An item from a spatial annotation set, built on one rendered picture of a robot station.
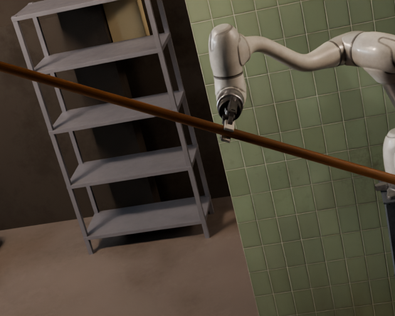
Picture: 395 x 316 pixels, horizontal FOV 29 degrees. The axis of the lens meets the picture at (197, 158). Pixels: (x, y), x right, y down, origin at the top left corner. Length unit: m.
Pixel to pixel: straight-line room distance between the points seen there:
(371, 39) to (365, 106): 0.87
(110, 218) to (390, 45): 3.34
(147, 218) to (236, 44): 3.12
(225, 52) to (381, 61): 0.58
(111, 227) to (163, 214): 0.38
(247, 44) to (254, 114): 1.09
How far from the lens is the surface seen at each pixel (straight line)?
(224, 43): 2.55
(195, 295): 4.82
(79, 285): 5.30
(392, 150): 3.29
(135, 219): 5.58
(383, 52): 2.79
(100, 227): 5.62
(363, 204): 3.89
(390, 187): 3.40
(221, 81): 2.60
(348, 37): 2.92
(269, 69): 3.58
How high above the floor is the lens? 2.62
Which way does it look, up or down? 23 degrees down
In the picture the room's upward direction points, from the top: 14 degrees counter-clockwise
